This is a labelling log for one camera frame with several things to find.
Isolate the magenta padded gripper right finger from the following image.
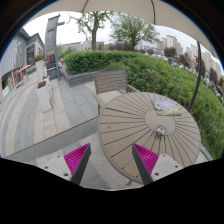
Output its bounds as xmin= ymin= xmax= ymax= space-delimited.
xmin=131 ymin=143 xmax=184 ymax=186

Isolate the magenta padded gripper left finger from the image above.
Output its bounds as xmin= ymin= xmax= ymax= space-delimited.
xmin=42 ymin=143 xmax=92 ymax=186

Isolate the round slatted outdoor table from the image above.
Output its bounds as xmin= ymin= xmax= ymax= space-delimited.
xmin=98 ymin=91 xmax=202 ymax=184

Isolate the white rectangular flower planter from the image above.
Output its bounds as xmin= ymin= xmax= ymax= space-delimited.
xmin=36 ymin=80 xmax=53 ymax=112

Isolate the grey slatted patio chair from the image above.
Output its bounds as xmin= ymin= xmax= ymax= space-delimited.
xmin=93 ymin=70 xmax=137 ymax=110

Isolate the trimmed green hedge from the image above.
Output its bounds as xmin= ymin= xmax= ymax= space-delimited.
xmin=63 ymin=51 xmax=224 ymax=159

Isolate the white planter near building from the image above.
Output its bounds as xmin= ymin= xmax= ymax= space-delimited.
xmin=33 ymin=54 xmax=45 ymax=79

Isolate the dark curved umbrella pole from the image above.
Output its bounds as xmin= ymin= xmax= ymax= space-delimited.
xmin=187 ymin=41 xmax=202 ymax=112

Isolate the tall grey sign pylon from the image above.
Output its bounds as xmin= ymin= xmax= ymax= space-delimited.
xmin=45 ymin=15 xmax=64 ymax=80

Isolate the beige patio umbrella canopy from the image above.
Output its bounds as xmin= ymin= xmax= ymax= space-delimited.
xmin=30 ymin=0 xmax=218 ymax=57

